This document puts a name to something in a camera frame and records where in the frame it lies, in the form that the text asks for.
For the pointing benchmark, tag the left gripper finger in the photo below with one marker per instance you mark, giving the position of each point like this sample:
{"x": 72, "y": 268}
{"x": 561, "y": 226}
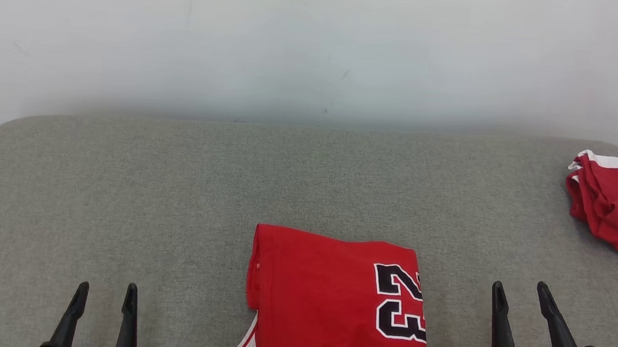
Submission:
{"x": 128, "y": 326}
{"x": 67, "y": 326}

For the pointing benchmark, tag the red basketball jersey number 23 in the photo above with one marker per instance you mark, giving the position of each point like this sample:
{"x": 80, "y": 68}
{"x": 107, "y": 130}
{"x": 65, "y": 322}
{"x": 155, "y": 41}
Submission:
{"x": 318, "y": 310}

